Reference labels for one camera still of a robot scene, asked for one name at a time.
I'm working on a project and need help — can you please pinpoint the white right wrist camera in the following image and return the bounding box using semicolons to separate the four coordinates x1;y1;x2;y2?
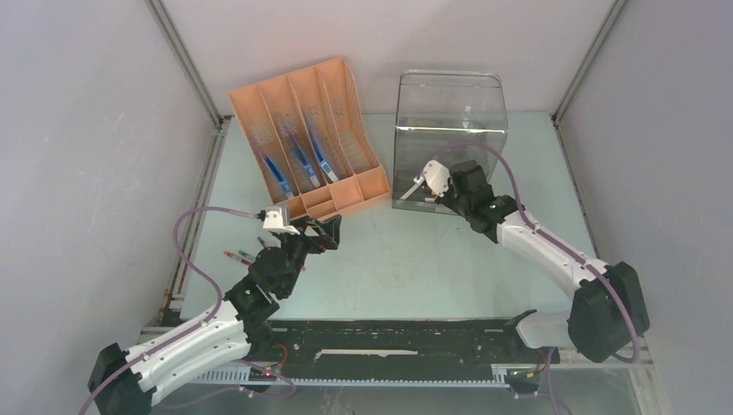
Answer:
422;160;450;197

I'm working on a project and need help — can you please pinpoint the blue folder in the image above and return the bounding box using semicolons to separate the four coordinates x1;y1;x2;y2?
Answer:
289;133;321;188
305;118;339;183
258;152;294;199

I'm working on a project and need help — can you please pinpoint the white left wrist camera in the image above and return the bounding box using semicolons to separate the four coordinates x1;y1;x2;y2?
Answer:
258;205;301;235

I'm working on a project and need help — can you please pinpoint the aluminium frame post right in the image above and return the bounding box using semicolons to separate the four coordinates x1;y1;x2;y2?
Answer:
551;0;632;127

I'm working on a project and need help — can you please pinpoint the orange plastic desk organizer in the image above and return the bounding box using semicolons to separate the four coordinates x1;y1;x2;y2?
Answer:
228;57;391;219

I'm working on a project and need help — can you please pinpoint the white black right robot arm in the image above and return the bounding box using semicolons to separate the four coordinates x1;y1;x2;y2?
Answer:
422;160;650;362

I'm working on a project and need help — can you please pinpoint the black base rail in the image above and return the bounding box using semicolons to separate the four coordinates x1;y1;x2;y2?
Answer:
245;317;560;386

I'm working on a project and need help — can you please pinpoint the grey transparent drawer unit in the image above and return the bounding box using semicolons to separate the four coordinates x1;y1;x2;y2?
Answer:
392;69;509;214

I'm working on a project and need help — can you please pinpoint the aluminium frame post left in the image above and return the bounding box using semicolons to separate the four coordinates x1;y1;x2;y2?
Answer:
144;0;224;128

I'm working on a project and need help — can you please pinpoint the red pen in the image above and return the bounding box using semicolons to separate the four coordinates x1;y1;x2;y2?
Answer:
224;251;252;265

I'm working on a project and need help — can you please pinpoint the white marker green cap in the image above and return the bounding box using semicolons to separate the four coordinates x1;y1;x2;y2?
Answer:
398;182;425;201

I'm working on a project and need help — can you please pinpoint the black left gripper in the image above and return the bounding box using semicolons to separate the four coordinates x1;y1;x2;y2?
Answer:
276;214;340;297

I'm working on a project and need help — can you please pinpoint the aluminium frame post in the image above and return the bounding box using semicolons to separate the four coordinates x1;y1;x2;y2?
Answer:
144;0;224;128
551;0;632;127

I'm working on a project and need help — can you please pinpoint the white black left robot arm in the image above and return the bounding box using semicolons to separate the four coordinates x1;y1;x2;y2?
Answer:
80;206;342;414

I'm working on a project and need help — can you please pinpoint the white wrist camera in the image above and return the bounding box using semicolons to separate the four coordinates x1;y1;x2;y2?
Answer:
258;205;301;235
422;160;450;197

